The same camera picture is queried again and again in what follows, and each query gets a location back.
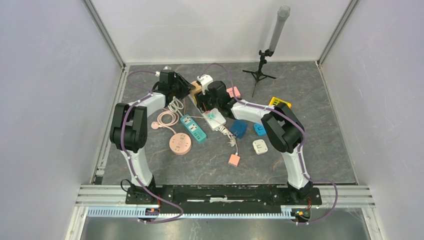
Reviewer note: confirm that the white square plug adapter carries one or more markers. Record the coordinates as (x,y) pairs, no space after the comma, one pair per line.
(260,146)

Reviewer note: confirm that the tan cube socket adapter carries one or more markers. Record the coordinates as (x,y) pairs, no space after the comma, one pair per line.
(197,88)

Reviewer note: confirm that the pink cube socket adapter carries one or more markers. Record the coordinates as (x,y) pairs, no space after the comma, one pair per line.
(233,92)

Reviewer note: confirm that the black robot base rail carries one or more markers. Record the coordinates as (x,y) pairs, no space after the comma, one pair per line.
(224,198)

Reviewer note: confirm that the light pink charger plug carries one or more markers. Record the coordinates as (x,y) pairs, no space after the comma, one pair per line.
(234,160)

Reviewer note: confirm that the teal power strip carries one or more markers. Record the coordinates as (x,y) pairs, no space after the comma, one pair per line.
(193,128)

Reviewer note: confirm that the yellow toy brick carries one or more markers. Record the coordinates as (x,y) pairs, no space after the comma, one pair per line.
(276,101)

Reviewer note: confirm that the black mini tripod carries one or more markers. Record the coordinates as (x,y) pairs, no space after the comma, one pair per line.
(258,75)

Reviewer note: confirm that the grey microphone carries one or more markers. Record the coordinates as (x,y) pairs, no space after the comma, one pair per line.
(282,15)

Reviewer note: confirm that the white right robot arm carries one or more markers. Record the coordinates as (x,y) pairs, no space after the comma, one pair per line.
(283,129)

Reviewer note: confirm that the dark blue cube socket adapter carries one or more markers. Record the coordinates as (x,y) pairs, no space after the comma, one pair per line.
(238,128)

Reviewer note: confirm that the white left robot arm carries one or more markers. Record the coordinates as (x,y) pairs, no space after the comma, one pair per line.
(129,128)

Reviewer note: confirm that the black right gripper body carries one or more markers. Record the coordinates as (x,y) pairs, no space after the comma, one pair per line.
(209,103)

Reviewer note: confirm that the light blue plug adapter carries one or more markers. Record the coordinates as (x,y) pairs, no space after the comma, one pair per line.
(259,129)

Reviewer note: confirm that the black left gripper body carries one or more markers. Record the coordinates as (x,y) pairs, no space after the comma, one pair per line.
(180,89)

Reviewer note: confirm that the white long power strip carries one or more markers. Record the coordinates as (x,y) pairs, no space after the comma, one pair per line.
(213,117)

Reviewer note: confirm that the round pink socket hub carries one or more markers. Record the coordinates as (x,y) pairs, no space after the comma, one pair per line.
(180,143)

